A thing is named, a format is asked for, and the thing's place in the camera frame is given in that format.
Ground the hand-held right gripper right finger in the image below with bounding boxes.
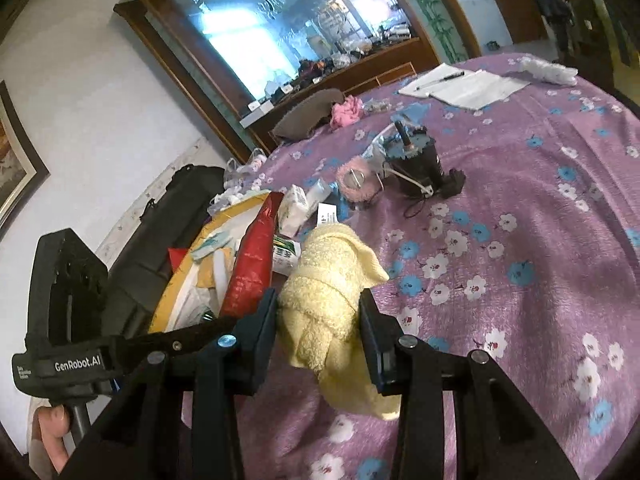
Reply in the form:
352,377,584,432
357,287,583,480

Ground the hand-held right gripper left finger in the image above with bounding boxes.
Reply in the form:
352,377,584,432
59,287,279,480

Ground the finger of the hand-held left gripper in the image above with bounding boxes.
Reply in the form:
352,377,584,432
107,314,251,368

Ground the yellow bag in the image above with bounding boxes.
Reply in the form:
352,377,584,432
148,195,281,336

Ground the yellow towel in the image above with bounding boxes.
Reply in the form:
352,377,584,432
276,223,401,421

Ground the red glossy bag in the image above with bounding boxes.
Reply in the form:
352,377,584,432
220,191,285,317

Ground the pink fluffy round pad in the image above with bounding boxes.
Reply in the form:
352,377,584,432
336,157,385,208

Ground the person's left hand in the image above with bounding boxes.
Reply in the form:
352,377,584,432
30,404,72,473

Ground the orange bag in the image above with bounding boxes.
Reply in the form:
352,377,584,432
167,247,193,281

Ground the green white box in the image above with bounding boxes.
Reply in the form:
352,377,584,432
272,235,302,276

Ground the teal white packet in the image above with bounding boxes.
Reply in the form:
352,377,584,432
191,232,233,261

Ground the black bag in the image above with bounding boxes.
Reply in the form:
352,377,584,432
102,164,226,336

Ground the white tissue pack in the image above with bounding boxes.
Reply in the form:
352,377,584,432
276,184,308,236

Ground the small tissue pack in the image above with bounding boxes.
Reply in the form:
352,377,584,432
305,180,333,206

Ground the framed painting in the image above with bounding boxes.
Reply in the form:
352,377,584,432
0,80,51,241

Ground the black adapter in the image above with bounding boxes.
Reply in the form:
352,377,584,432
442,169,467,197

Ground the purple floral blanket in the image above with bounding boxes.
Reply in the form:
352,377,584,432
182,51,640,480

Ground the black motor device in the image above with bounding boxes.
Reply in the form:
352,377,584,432
382,120,443,196

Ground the clear plastic bag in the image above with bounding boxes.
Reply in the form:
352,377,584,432
365,122,431,161

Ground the brown pillow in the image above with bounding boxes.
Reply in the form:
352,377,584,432
271,88,346,142

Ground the pink fluffy scrunchie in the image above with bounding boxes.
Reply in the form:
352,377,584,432
330,97,365,130

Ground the pile of small shelf items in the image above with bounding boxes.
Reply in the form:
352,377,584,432
247,22,418,111

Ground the wooden headboard with mirror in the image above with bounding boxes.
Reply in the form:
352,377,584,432
114,0,481,153

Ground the white fluffy cloth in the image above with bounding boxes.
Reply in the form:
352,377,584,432
517,56,578,86

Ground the wooden door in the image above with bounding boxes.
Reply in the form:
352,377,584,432
472,0,548,46

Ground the gold framed cabinet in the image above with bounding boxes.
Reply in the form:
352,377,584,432
550,0,640,96

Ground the thin black cable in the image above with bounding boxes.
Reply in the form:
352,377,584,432
404,192,436,220

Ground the white cable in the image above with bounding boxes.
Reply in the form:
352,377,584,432
387,165,433,196

